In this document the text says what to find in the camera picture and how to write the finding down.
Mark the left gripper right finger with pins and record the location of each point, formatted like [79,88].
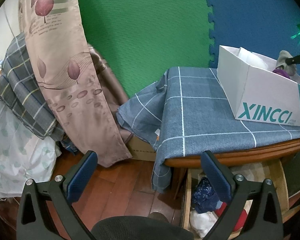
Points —
[264,220]

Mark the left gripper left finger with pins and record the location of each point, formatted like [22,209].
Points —
[34,220]

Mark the white underwear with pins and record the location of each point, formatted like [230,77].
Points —
[202,223]

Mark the navy patterned underwear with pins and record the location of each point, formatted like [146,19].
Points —
[204,198]

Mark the wooden drawer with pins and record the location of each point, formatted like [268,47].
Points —
[254,172]

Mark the purple underwear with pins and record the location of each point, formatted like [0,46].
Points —
[281,72]

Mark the white patterned bedsheet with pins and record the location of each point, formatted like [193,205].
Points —
[23,155]

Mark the wooden nightstand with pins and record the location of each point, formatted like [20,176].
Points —
[255,155]

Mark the black office chair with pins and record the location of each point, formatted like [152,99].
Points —
[154,226]

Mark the white XINCCI shoe box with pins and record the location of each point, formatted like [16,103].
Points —
[257,94]

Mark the cardboard box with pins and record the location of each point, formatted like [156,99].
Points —
[141,150]

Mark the blue checked cloth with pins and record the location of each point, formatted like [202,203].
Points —
[186,113]

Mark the grey plaid pillow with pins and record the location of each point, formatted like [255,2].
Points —
[20,91]

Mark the beige floral curtain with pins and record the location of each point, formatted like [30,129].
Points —
[65,71]

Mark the blue foam mat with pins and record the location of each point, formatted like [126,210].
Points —
[262,26]

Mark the green foam mat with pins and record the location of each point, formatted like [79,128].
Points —
[140,39]

